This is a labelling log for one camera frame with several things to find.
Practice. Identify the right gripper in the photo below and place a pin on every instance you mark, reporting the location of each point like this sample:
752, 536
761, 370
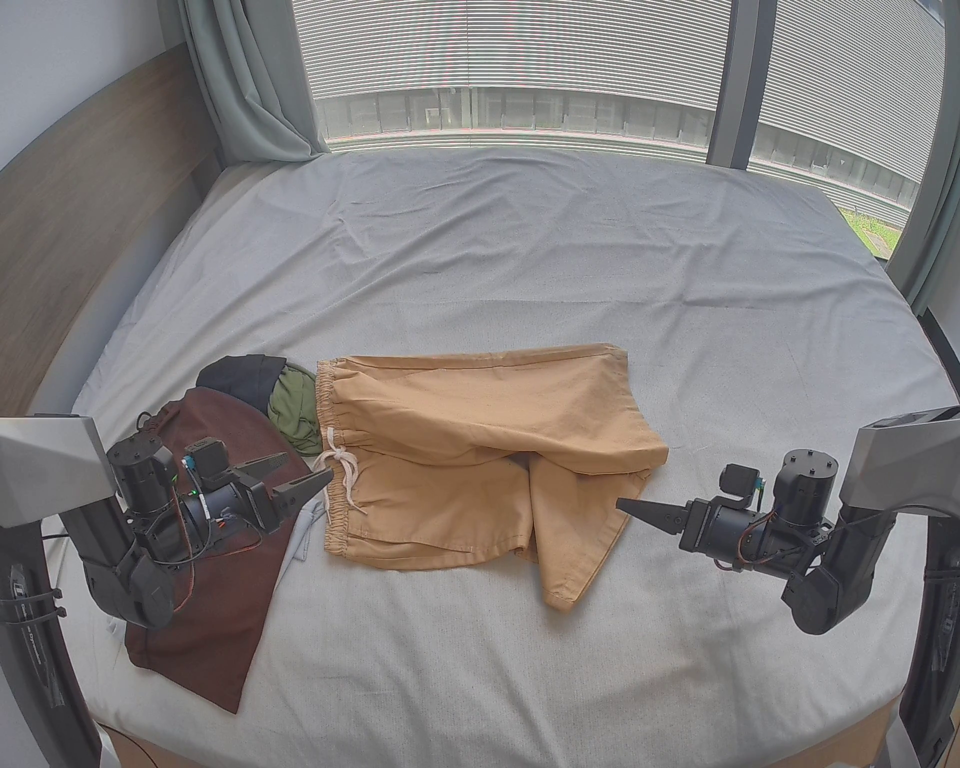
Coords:
716, 529

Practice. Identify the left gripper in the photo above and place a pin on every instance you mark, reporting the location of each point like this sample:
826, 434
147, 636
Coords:
232, 510

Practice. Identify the tan shorts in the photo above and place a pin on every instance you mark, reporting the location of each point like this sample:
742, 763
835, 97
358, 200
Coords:
450, 420

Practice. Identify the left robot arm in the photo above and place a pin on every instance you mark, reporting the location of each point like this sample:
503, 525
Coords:
45, 465

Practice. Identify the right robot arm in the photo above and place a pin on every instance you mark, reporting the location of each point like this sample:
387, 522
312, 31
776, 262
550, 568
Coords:
900, 457

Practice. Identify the bed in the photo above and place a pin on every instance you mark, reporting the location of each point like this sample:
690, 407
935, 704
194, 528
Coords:
525, 262

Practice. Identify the white garment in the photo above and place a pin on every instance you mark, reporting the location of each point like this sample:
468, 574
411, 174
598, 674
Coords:
304, 536

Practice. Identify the green garment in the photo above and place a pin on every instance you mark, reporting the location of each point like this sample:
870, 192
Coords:
289, 409

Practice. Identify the black garment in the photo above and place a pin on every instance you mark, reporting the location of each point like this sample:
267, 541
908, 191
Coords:
236, 379

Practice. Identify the brown garment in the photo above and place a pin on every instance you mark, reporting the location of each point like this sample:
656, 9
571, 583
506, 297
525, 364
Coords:
217, 637

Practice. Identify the grey-green curtain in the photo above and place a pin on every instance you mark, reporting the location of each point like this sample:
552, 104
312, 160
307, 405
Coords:
247, 90
941, 247

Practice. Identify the window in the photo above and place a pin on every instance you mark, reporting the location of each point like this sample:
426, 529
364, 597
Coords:
525, 60

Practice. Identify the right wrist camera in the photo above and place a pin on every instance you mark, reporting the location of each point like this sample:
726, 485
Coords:
739, 478

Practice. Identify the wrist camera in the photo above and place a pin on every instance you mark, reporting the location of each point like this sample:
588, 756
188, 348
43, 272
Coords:
208, 457
739, 478

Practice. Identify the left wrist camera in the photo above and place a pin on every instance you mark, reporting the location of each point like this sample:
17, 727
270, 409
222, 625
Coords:
208, 457

